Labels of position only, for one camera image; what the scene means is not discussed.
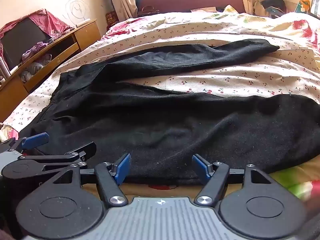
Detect red printed bag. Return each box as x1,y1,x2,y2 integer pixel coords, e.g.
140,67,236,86
106,11,118,30

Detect purple cloth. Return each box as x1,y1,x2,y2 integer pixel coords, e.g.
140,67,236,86
22,41,53,60

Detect black pants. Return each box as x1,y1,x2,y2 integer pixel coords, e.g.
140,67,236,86
19,38,320,187

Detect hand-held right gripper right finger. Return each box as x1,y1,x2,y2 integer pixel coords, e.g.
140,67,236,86
191,154,269,206

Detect black television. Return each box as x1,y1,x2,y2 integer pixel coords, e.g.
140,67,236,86
0,17,50,68

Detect wooden cabinet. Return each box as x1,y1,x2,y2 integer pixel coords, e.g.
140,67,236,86
0,19,102,123

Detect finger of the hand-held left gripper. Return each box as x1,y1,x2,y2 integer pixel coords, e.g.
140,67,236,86
9,132,49,152
19,141,97,178

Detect maroon headboard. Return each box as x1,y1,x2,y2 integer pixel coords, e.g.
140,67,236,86
139,0,247,14

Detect grey stuffed toys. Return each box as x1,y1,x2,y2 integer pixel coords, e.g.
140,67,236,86
20,54,53,80

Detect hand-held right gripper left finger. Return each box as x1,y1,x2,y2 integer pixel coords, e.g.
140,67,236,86
53,153,132,207

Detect steel thermos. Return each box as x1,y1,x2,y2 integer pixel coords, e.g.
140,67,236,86
0,57,12,79

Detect white cherry print sheet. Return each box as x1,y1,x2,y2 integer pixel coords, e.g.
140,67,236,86
5,17,320,133

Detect colourful picture board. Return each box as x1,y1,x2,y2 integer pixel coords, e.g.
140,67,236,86
295,0,310,13

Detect dark clothes pile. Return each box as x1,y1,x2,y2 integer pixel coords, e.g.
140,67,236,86
261,0,287,18

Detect dark handbag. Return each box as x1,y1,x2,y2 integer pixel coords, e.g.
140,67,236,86
139,5,160,15

